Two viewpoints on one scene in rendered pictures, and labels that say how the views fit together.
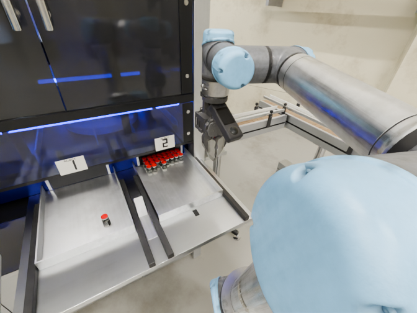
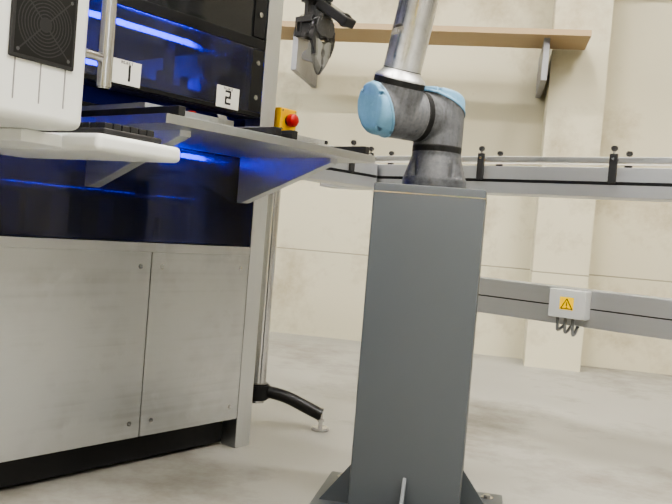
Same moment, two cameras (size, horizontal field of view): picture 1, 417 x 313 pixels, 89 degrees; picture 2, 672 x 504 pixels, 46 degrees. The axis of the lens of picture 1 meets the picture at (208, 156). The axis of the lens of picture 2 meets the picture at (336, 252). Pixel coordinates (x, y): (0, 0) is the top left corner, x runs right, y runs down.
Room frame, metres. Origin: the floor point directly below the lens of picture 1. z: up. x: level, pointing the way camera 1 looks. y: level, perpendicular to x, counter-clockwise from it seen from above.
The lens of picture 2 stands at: (-1.46, 0.59, 0.68)
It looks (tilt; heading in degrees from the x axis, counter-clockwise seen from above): 2 degrees down; 341
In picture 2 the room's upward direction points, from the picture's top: 5 degrees clockwise
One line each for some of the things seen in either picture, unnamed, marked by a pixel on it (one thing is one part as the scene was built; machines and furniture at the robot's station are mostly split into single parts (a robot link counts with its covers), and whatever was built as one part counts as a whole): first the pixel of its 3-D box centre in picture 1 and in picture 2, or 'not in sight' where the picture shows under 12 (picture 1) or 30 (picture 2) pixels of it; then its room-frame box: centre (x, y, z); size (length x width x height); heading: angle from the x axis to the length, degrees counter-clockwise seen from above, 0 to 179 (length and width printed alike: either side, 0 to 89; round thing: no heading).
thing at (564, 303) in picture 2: not in sight; (569, 304); (0.64, -0.93, 0.50); 0.12 x 0.05 x 0.09; 32
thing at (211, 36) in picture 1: (217, 55); not in sight; (0.57, -0.01, 1.39); 0.09 x 0.08 x 0.11; 13
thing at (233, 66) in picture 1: (236, 65); not in sight; (0.48, -0.05, 1.39); 0.11 x 0.11 x 0.08; 13
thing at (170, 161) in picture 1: (164, 162); not in sight; (0.76, 0.20, 0.91); 0.18 x 0.02 x 0.05; 122
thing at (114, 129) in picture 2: not in sight; (59, 132); (0.14, 0.61, 0.82); 0.40 x 0.14 x 0.02; 39
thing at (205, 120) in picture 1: (212, 114); (316, 17); (0.58, 0.00, 1.24); 0.09 x 0.08 x 0.12; 32
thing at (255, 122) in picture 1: (239, 123); (305, 156); (1.18, -0.18, 0.92); 0.69 x 0.15 x 0.16; 122
